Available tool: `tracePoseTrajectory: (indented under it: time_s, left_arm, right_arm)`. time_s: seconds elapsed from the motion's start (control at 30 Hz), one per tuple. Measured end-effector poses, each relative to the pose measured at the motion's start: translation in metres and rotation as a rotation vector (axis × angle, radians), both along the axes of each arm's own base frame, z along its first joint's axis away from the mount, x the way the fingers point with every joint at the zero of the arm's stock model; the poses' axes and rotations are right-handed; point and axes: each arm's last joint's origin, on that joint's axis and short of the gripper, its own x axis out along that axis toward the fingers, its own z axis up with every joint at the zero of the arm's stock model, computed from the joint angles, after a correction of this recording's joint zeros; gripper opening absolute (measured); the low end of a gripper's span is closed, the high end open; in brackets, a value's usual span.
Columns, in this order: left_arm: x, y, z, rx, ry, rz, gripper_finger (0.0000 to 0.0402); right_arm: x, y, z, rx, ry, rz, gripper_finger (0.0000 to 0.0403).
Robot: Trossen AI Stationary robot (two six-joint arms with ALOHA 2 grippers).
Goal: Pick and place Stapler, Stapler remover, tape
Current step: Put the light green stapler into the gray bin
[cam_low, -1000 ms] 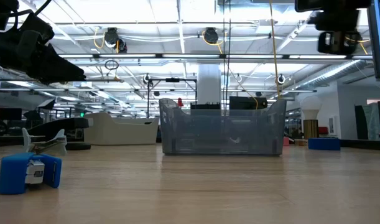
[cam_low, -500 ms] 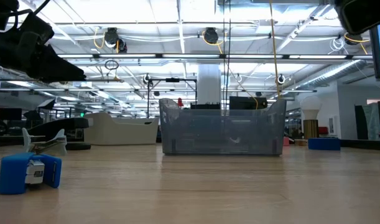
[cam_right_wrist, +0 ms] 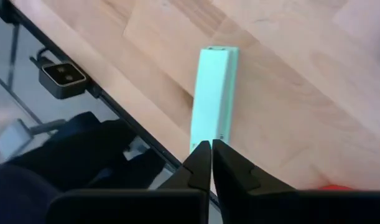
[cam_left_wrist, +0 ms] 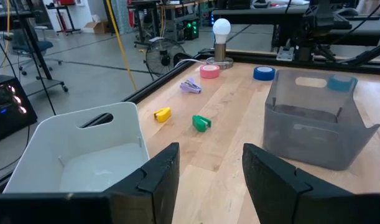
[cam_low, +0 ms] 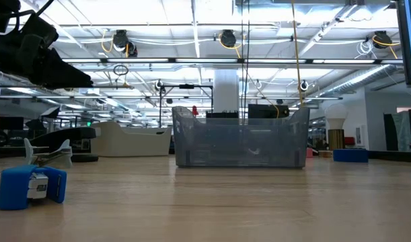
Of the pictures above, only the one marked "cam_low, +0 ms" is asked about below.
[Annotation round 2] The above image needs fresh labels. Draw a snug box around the grey translucent plastic bin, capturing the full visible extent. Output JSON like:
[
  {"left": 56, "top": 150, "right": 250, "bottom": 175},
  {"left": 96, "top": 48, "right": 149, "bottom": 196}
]
[{"left": 172, "top": 106, "right": 311, "bottom": 169}]

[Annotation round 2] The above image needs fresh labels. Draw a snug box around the silver ventilation duct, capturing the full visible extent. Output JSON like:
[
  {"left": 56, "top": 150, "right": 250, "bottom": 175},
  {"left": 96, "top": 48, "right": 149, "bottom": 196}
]
[{"left": 321, "top": 65, "right": 400, "bottom": 97}]

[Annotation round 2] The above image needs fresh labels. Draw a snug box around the giant light bulb model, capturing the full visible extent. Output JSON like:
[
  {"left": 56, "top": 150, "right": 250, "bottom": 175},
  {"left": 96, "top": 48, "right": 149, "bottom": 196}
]
[{"left": 324, "top": 103, "right": 349, "bottom": 151}]

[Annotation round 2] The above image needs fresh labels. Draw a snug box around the black frame stand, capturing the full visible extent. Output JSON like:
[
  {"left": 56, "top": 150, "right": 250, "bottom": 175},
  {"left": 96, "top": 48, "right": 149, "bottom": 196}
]
[{"left": 159, "top": 83, "right": 215, "bottom": 128}]

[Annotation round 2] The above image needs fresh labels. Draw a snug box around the white staple remover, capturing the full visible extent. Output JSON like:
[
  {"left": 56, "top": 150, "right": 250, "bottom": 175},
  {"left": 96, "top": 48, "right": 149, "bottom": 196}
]
[{"left": 23, "top": 137, "right": 73, "bottom": 169}]

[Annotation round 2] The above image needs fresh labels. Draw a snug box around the black upright panel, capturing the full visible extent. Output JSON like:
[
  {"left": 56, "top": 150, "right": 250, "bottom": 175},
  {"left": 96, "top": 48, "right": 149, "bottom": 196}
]
[{"left": 383, "top": 113, "right": 400, "bottom": 152}]

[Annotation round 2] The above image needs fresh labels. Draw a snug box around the white building column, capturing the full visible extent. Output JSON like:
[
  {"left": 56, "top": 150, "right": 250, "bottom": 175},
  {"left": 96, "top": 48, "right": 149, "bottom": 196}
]
[{"left": 213, "top": 69, "right": 240, "bottom": 114}]

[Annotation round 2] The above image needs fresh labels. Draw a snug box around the long ceiling light bar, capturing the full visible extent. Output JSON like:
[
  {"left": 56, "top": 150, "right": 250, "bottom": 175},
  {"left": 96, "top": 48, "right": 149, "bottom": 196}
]
[{"left": 62, "top": 57, "right": 404, "bottom": 65}]

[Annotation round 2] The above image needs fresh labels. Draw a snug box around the yellow hanging cord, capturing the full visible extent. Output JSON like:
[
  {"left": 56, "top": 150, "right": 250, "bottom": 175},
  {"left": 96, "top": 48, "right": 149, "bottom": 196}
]
[{"left": 290, "top": 0, "right": 306, "bottom": 108}]

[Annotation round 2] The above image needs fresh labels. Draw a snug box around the teal cloth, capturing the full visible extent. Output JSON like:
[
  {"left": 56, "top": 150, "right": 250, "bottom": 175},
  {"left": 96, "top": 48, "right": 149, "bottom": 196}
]
[{"left": 393, "top": 111, "right": 411, "bottom": 151}]

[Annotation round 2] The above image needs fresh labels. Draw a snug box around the black softbox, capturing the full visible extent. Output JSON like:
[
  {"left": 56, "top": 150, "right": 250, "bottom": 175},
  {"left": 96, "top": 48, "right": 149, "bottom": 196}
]
[{"left": 40, "top": 106, "right": 61, "bottom": 120}]

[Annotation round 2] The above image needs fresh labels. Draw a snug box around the black low box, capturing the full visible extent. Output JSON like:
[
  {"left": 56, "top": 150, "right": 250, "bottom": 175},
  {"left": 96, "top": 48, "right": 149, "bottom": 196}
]
[{"left": 206, "top": 112, "right": 239, "bottom": 119}]

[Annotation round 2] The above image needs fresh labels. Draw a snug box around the black lamp shade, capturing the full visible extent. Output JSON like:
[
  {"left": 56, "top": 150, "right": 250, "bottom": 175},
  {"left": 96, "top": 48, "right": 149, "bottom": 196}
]
[{"left": 25, "top": 118, "right": 47, "bottom": 139}]

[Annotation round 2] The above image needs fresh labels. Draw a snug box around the black ceiling cable reel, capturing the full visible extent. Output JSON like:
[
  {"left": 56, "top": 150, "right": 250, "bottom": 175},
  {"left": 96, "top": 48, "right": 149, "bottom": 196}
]
[
  {"left": 219, "top": 29, "right": 238, "bottom": 48},
  {"left": 373, "top": 30, "right": 394, "bottom": 50},
  {"left": 112, "top": 29, "right": 139, "bottom": 58}
]

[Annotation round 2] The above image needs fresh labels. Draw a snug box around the black background monitor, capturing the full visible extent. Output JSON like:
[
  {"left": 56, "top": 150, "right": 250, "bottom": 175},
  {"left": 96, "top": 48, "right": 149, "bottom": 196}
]
[{"left": 0, "top": 116, "right": 25, "bottom": 131}]

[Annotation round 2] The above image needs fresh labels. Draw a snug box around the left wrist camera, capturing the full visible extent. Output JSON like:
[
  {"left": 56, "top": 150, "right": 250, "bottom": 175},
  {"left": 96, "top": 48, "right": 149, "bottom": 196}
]
[{"left": 19, "top": 13, "right": 60, "bottom": 51}]

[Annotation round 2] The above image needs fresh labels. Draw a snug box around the blue box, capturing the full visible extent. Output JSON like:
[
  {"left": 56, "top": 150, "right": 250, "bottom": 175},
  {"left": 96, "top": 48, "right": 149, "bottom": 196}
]
[{"left": 332, "top": 148, "right": 369, "bottom": 164}]

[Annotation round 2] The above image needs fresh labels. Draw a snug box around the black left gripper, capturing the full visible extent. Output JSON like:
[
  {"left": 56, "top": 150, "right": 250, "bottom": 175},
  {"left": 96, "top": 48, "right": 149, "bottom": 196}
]
[{"left": 0, "top": 32, "right": 94, "bottom": 90}]

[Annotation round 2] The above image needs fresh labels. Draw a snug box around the blue foam block object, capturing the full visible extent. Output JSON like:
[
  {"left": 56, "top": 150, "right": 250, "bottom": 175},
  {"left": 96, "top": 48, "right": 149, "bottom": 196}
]
[{"left": 0, "top": 163, "right": 67, "bottom": 211}]

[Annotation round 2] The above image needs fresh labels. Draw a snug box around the white plastic bin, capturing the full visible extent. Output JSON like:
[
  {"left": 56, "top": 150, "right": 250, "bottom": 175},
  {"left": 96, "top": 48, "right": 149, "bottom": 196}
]
[{"left": 90, "top": 120, "right": 173, "bottom": 158}]

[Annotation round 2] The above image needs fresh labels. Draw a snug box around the black hanging cable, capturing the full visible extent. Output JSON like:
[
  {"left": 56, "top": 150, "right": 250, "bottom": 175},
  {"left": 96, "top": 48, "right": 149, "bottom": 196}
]
[
  {"left": 240, "top": 0, "right": 245, "bottom": 125},
  {"left": 246, "top": 0, "right": 251, "bottom": 125}
]

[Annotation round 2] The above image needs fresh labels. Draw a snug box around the black computer monitor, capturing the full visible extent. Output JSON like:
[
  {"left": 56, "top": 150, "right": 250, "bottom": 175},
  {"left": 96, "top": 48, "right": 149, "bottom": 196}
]
[{"left": 396, "top": 0, "right": 411, "bottom": 85}]

